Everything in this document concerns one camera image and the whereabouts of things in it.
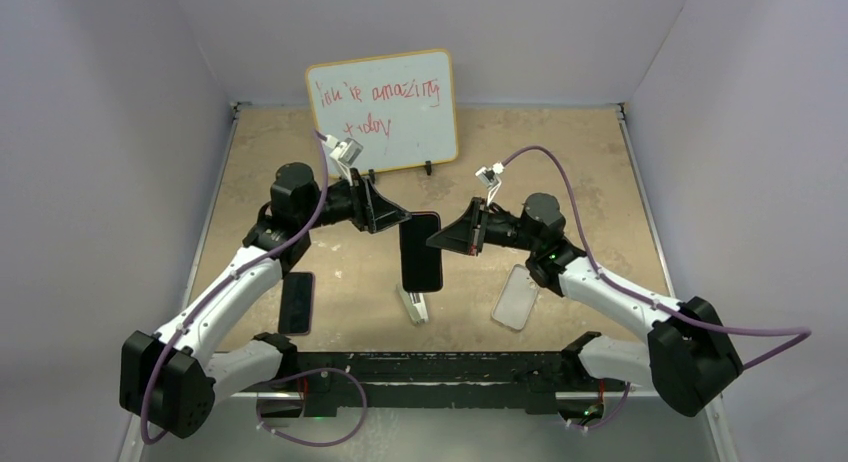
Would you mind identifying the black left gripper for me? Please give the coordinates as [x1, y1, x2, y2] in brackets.
[300, 169, 409, 234]

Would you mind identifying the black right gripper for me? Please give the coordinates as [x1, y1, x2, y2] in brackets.
[428, 197, 540, 256]

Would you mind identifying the black phone case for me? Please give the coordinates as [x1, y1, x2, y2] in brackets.
[398, 211, 445, 294]

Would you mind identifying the pink smartphone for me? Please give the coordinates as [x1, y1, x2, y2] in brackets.
[398, 211, 445, 294]

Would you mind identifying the clear beige phone case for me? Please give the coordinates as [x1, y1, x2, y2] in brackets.
[491, 265, 539, 331]

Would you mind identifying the dark smartphone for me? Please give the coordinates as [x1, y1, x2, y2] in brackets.
[277, 272, 316, 336]

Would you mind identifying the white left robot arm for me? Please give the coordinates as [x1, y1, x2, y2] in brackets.
[119, 162, 411, 443]

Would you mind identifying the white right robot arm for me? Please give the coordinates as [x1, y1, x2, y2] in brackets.
[426, 193, 743, 417]

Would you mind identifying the silver stapler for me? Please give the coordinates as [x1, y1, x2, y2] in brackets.
[396, 285, 429, 325]

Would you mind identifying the whiteboard with red writing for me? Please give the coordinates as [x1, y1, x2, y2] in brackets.
[305, 49, 459, 173]

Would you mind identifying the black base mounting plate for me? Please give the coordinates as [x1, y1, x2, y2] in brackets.
[253, 351, 624, 417]

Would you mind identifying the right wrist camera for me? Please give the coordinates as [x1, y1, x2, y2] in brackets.
[475, 162, 504, 206]

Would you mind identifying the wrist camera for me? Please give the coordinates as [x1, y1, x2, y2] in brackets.
[323, 135, 363, 182]
[475, 162, 504, 206]

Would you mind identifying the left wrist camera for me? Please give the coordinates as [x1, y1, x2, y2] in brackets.
[323, 135, 363, 182]

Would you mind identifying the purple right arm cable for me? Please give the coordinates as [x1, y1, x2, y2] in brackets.
[500, 145, 813, 373]

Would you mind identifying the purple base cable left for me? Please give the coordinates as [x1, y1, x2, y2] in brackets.
[254, 369, 370, 448]

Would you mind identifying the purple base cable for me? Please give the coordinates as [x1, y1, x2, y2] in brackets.
[254, 369, 370, 448]
[566, 369, 636, 434]

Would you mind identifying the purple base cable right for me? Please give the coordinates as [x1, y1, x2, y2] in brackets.
[566, 369, 636, 434]

